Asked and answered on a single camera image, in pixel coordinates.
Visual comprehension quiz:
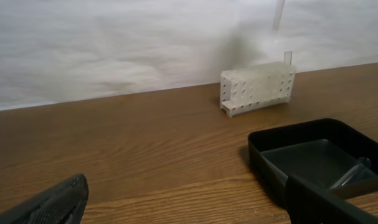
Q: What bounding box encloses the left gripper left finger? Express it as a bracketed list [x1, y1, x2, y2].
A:
[0, 173, 90, 224]

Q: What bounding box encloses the black tray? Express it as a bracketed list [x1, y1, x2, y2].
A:
[247, 118, 378, 210]

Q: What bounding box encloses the white test tube rack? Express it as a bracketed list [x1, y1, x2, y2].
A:
[219, 61, 298, 118]

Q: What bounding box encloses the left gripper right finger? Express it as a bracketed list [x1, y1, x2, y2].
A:
[285, 174, 378, 224]

